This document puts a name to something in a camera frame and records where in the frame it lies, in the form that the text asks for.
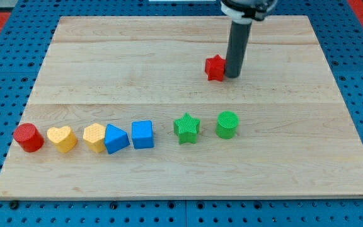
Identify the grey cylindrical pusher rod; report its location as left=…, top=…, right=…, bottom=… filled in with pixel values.
left=224, top=21, right=251, bottom=78

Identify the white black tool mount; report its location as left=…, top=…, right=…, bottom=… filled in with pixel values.
left=220, top=0, right=278, bottom=24

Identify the red star block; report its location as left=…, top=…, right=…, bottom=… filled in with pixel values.
left=204, top=55, right=226, bottom=82

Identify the green star block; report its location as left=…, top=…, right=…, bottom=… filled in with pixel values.
left=173, top=113, right=200, bottom=144

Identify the wooden board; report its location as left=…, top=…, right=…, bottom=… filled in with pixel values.
left=0, top=16, right=363, bottom=201

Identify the green cylinder block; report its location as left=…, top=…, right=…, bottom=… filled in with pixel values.
left=216, top=111, right=239, bottom=139

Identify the blue cube block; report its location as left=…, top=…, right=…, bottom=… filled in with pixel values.
left=132, top=120, right=154, bottom=149

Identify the blue triangle block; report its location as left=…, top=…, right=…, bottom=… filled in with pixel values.
left=104, top=124, right=130, bottom=154

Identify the yellow hexagon block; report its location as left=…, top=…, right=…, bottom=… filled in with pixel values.
left=83, top=123, right=106, bottom=153

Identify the yellow heart block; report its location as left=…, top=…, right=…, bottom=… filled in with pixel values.
left=47, top=126, right=78, bottom=153

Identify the red cylinder block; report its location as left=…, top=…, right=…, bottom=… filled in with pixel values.
left=13, top=123, right=44, bottom=153

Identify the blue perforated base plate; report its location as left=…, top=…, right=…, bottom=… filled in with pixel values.
left=0, top=1, right=363, bottom=226

